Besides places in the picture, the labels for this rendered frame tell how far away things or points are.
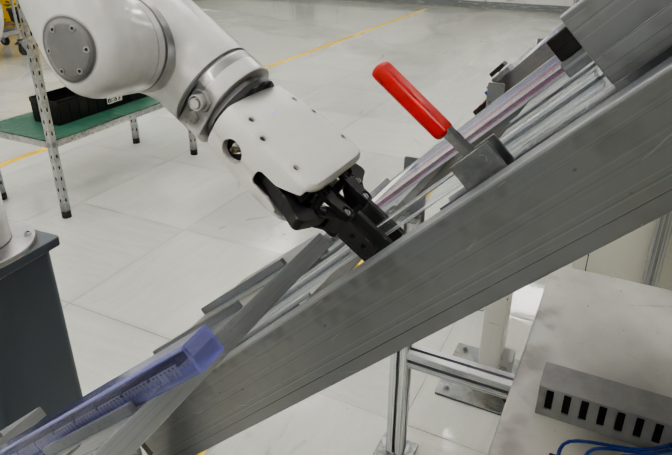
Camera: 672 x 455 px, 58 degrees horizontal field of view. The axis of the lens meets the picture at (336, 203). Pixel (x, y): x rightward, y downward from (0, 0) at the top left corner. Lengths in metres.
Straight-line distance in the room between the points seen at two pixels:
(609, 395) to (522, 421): 0.11
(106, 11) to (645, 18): 0.34
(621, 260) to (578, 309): 0.95
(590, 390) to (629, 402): 0.04
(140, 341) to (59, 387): 0.79
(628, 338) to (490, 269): 0.66
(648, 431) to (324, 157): 0.52
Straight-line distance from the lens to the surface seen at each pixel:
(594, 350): 0.97
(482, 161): 0.38
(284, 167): 0.46
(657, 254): 1.94
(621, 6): 0.36
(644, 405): 0.83
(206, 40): 0.52
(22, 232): 1.13
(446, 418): 1.70
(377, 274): 0.40
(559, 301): 1.06
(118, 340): 2.03
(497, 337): 1.70
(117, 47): 0.47
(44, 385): 1.21
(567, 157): 0.34
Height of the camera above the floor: 1.18
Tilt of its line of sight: 25 degrees down
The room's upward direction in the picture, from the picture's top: straight up
